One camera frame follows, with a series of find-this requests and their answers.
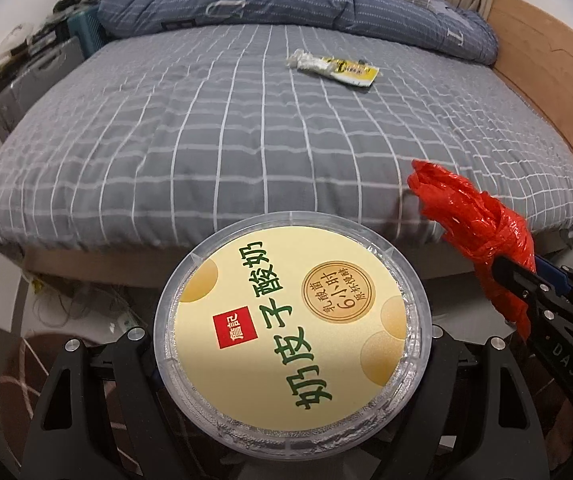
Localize yellow snack packet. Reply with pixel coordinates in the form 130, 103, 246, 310
323, 56, 381, 88

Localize teal plastic crate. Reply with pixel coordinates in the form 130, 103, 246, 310
66, 10, 110, 58

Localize red plastic bag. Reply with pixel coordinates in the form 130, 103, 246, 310
407, 160, 537, 338

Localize tangle of white cables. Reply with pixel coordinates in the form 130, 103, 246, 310
21, 270, 137, 331

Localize blue checked quilt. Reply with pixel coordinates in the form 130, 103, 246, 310
97, 0, 498, 66

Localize crumpled white tissue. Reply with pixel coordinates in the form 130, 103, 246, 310
286, 49, 334, 77

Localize grey suitcase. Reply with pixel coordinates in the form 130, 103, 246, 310
0, 35, 87, 143

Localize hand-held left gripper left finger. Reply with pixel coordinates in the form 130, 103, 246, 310
21, 327, 232, 480

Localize dark clutter pile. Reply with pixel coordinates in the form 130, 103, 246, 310
0, 0, 97, 76

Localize yellow-lidded yogurt tub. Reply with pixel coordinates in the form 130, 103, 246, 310
154, 210, 434, 443

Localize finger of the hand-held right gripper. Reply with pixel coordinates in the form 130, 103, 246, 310
491, 256, 573, 431
536, 257, 573, 341

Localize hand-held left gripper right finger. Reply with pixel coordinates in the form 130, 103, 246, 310
366, 322, 552, 480

